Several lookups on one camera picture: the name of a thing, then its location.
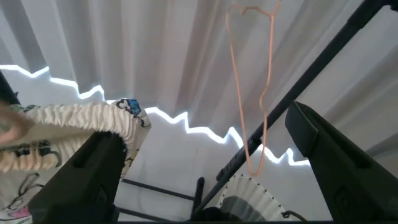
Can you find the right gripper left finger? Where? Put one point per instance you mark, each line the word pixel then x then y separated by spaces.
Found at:
pixel 81 186

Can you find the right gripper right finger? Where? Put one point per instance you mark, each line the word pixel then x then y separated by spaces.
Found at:
pixel 351 174

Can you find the cream printed garment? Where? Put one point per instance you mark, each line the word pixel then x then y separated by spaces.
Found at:
pixel 77 116

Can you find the white laundry basket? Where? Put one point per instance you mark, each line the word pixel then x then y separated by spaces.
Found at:
pixel 248 189

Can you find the black clothes rack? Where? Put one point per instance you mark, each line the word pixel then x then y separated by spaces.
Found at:
pixel 311 74

